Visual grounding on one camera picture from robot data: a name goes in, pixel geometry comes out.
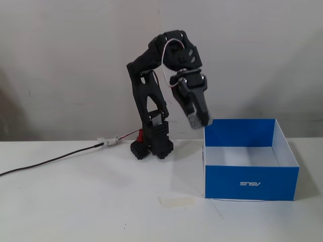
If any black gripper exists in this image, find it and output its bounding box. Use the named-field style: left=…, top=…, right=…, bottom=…
left=169, top=68, right=213, bottom=127

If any gray 3D-printed block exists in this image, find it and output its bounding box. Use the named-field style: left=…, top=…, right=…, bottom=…
left=188, top=112, right=205, bottom=130

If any blue and white cardboard box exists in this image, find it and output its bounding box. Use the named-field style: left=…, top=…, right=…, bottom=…
left=202, top=118, right=300, bottom=201

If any clear tape patch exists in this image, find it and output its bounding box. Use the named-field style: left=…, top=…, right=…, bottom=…
left=157, top=196, right=196, bottom=209

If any white taped cable connector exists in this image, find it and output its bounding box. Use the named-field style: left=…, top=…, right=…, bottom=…
left=97, top=135, right=121, bottom=147

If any black power cable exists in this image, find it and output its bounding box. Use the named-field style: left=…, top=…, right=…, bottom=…
left=0, top=142, right=104, bottom=177

